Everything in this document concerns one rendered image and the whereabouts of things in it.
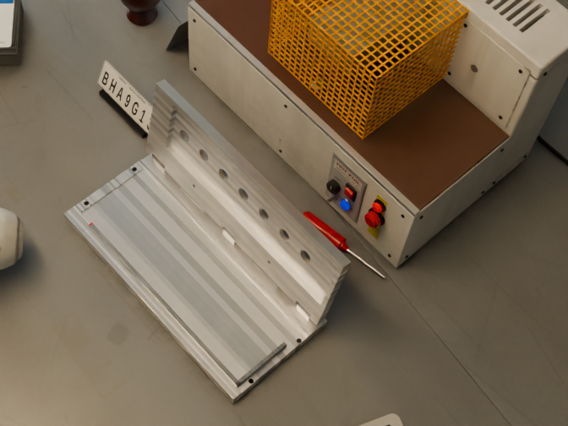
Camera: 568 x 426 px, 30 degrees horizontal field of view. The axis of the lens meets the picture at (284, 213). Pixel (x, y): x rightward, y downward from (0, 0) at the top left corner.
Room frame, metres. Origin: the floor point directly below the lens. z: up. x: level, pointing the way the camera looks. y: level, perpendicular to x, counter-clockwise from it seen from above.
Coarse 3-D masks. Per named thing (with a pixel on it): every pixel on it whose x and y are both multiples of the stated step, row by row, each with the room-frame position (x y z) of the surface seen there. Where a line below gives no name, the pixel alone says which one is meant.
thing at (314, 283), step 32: (160, 96) 0.98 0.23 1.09; (160, 128) 0.97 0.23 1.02; (192, 128) 0.94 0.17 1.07; (160, 160) 0.95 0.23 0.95; (192, 160) 0.92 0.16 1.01; (224, 160) 0.89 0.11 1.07; (192, 192) 0.89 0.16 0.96; (224, 192) 0.87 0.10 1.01; (256, 192) 0.84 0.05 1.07; (224, 224) 0.84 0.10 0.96; (256, 224) 0.82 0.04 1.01; (288, 224) 0.79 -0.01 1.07; (256, 256) 0.79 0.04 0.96; (288, 256) 0.77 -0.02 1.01; (320, 256) 0.74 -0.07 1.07; (288, 288) 0.74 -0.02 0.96; (320, 288) 0.72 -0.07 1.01; (320, 320) 0.69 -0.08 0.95
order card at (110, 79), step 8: (104, 64) 1.13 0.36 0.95; (104, 72) 1.13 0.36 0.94; (112, 72) 1.12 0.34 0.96; (104, 80) 1.12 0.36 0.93; (112, 80) 1.11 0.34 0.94; (120, 80) 1.10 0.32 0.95; (104, 88) 1.11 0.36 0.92; (112, 88) 1.10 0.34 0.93; (120, 88) 1.09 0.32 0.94; (128, 88) 1.09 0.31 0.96; (112, 96) 1.09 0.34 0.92; (120, 96) 1.09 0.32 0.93; (128, 96) 1.08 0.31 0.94; (136, 96) 1.07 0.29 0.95; (120, 104) 1.08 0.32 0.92; (128, 104) 1.07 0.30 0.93; (136, 104) 1.06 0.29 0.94; (144, 104) 1.06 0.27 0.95; (128, 112) 1.06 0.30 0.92; (136, 112) 1.06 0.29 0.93; (144, 112) 1.05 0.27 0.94; (136, 120) 1.05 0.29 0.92; (144, 120) 1.04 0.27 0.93; (144, 128) 1.03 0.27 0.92
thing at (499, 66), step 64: (256, 0) 1.21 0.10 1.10; (448, 0) 1.12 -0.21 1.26; (512, 0) 1.12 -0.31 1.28; (192, 64) 1.18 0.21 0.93; (256, 64) 1.07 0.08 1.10; (448, 64) 1.10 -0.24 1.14; (512, 64) 1.03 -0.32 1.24; (256, 128) 1.06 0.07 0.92; (320, 128) 0.96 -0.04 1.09; (384, 128) 0.98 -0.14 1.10; (448, 128) 1.00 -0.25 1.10; (512, 128) 1.00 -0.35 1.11; (320, 192) 0.95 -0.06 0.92; (384, 192) 0.87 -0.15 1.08; (448, 192) 0.89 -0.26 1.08
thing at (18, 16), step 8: (16, 0) 1.24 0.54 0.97; (16, 8) 1.23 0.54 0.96; (16, 16) 1.21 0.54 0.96; (16, 24) 1.19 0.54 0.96; (16, 32) 1.18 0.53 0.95; (16, 40) 1.17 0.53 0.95; (0, 48) 1.14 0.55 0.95; (8, 48) 1.14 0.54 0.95; (16, 48) 1.15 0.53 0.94; (0, 56) 1.14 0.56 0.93; (8, 56) 1.14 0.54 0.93; (16, 56) 1.15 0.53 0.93; (0, 64) 1.14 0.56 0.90; (8, 64) 1.14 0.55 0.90; (16, 64) 1.14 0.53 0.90
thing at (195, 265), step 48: (96, 192) 0.89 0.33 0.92; (144, 192) 0.90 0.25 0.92; (96, 240) 0.79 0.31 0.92; (144, 240) 0.81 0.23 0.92; (192, 240) 0.82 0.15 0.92; (144, 288) 0.72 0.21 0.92; (192, 288) 0.73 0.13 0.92; (240, 288) 0.74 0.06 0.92; (240, 336) 0.66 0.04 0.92; (288, 336) 0.67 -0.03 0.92
